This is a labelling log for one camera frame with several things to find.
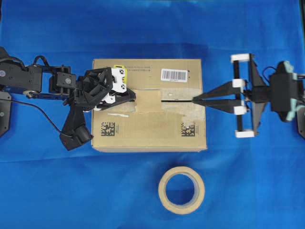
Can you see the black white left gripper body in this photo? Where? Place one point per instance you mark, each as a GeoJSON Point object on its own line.
{"type": "Point", "coordinates": [97, 85]}

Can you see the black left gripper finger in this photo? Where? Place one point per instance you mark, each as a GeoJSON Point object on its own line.
{"type": "Point", "coordinates": [104, 105]}
{"type": "Point", "coordinates": [127, 96]}

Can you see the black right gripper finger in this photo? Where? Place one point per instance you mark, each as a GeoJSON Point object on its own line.
{"type": "Point", "coordinates": [228, 88]}
{"type": "Point", "coordinates": [233, 106]}

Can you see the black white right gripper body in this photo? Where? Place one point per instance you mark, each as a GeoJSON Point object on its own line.
{"type": "Point", "coordinates": [253, 94]}

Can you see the beige tape strip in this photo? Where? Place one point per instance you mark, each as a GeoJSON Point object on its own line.
{"type": "Point", "coordinates": [148, 101]}

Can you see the brown cardboard box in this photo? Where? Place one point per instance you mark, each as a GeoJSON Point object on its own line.
{"type": "Point", "coordinates": [180, 127]}

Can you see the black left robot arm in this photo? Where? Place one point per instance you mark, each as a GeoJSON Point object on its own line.
{"type": "Point", "coordinates": [38, 80]}

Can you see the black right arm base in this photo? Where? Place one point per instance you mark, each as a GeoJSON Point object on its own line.
{"type": "Point", "coordinates": [300, 115]}

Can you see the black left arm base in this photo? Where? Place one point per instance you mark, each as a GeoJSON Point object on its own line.
{"type": "Point", "coordinates": [5, 108]}

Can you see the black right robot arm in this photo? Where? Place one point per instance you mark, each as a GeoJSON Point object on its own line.
{"type": "Point", "coordinates": [287, 92]}

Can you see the beige masking tape roll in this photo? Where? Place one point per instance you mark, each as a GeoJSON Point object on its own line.
{"type": "Point", "coordinates": [199, 191]}

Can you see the blue table cloth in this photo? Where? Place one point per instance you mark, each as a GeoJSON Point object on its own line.
{"type": "Point", "coordinates": [250, 183]}

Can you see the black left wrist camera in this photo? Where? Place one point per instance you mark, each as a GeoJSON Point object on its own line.
{"type": "Point", "coordinates": [75, 132]}

